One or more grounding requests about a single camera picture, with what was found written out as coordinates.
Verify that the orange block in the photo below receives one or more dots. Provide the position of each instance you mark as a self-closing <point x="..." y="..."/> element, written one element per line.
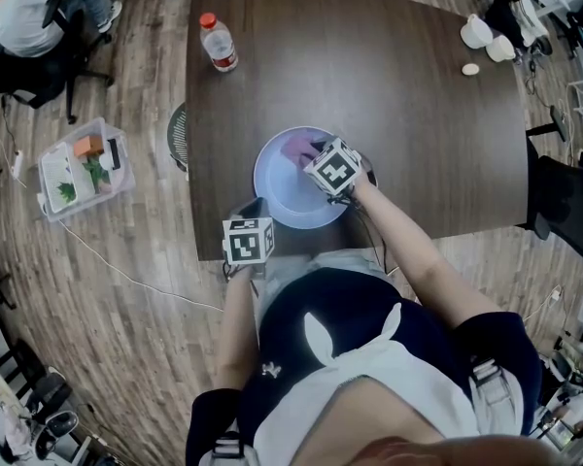
<point x="88" y="146"/>

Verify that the big blue plate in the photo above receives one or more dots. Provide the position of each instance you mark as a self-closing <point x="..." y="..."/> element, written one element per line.
<point x="286" y="192"/>

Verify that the small beige oval object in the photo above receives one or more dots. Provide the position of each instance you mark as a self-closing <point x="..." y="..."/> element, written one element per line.
<point x="470" y="69"/>

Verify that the plastic water bottle red cap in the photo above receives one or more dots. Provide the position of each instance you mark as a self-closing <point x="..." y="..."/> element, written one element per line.
<point x="218" y="44"/>

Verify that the purple cloth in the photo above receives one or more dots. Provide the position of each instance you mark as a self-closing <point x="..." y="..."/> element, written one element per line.
<point x="296" y="148"/>

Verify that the green maple leaf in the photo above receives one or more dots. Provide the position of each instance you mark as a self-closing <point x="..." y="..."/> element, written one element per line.
<point x="67" y="193"/>

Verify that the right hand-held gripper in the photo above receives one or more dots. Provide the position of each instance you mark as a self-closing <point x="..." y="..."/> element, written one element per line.
<point x="332" y="168"/>

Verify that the dark round perforated stool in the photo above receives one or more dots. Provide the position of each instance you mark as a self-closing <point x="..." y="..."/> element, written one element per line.
<point x="177" y="139"/>

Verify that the green leafy sprig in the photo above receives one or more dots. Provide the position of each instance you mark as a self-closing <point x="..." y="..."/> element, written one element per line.
<point x="96" y="173"/>

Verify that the white power strip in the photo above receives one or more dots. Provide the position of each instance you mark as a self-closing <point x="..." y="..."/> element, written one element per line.
<point x="18" y="163"/>

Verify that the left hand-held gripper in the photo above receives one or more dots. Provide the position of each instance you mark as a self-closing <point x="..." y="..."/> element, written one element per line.
<point x="245" y="245"/>

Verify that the person's grey trousers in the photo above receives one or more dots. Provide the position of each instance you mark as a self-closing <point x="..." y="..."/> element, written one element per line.
<point x="320" y="262"/>

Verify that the wide white cup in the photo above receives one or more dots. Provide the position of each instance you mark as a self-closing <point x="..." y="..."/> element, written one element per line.
<point x="476" y="32"/>

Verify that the white perforated tray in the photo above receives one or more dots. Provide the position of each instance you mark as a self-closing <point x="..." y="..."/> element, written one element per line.
<point x="56" y="168"/>

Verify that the person's navy white top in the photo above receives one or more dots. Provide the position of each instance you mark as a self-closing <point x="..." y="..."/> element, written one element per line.
<point x="350" y="309"/>

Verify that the person's right forearm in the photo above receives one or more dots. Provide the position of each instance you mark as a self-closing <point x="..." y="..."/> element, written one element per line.
<point x="408" y="250"/>

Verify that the small white round lid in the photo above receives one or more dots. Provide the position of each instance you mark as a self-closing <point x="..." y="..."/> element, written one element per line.
<point x="105" y="162"/>

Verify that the person's left forearm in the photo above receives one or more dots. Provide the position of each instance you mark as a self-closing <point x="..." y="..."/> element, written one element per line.
<point x="235" y="328"/>

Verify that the clear plastic storage box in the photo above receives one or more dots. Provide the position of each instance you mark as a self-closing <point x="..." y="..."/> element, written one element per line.
<point x="90" y="202"/>

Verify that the black grey device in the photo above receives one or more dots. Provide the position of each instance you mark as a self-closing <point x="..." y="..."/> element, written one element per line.
<point x="60" y="422"/>

